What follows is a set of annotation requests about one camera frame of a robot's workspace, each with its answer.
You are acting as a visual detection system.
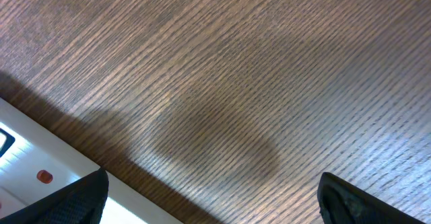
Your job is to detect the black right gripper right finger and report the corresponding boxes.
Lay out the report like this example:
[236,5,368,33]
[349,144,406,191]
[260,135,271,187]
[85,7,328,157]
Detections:
[317,172,424,224]

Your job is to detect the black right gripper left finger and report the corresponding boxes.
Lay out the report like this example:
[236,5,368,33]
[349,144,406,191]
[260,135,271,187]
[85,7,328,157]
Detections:
[1,168,109,224]

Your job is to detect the white power strip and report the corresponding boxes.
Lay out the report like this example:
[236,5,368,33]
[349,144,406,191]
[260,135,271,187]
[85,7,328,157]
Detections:
[1,100,178,224]

